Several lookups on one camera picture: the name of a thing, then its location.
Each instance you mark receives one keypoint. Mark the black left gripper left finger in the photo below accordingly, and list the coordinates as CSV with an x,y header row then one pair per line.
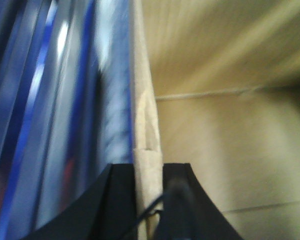
x,y
106,211

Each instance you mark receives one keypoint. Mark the blue plastic bin left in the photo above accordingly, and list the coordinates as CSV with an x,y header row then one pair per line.
x,y
65,104

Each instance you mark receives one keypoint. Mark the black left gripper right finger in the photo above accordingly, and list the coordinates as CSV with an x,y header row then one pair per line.
x,y
188,212

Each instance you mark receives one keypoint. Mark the brown cardboard carton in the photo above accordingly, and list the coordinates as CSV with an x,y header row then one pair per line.
x,y
226,80

